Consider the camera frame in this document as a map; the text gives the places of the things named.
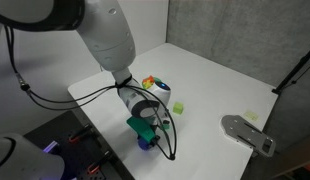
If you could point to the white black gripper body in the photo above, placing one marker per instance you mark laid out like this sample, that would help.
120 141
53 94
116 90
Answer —
159 120

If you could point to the purple spiky ball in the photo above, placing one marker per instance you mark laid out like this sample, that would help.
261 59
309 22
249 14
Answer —
144 145

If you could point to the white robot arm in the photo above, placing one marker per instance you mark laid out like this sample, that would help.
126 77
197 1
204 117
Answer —
105 31

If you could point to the green bowl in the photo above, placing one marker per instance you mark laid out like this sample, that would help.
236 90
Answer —
157 79

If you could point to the lime green foam cube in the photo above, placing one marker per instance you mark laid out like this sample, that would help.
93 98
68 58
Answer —
178 108

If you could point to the yellow spiky star toy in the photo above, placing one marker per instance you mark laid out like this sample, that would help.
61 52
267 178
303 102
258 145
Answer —
146 84

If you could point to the orange rubber bear toy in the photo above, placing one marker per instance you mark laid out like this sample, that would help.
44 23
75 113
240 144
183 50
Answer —
149 80

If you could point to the grey metal mounting plate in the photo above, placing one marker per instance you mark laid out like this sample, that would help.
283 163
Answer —
239 129

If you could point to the yellow sticky note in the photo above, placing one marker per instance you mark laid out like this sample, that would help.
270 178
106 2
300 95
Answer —
251 115

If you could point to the black vertical pole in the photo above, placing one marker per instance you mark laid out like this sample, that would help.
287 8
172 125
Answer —
292 73

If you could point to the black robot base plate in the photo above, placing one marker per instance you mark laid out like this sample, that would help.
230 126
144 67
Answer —
87 155

